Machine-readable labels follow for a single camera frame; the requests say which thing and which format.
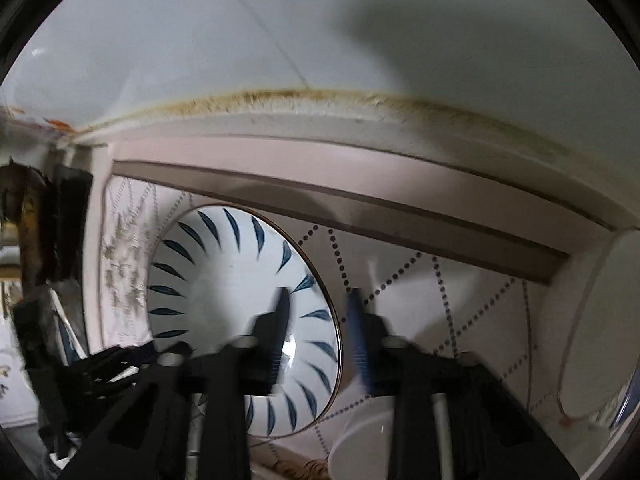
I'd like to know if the plain white plate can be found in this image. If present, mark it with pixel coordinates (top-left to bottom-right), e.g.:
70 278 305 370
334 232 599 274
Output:
328 396 394 480

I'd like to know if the plain white bowl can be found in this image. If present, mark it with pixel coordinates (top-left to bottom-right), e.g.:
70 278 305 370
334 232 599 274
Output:
556 229 639 419

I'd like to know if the white bowl with floral outside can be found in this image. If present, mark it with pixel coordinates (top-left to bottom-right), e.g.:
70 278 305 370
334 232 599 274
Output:
610 368 640 429

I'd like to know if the floral diamond pattern table mat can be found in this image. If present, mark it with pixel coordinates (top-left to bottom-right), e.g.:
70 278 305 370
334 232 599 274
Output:
81 174 640 480

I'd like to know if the black frying pan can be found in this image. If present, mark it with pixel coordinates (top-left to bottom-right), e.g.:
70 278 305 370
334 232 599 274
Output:
1 162 93 292

